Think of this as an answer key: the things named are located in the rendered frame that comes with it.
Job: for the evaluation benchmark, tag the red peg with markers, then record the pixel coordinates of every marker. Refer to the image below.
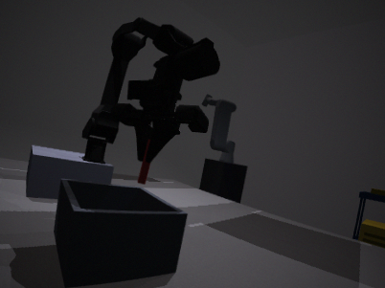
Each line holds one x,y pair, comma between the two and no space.
144,169

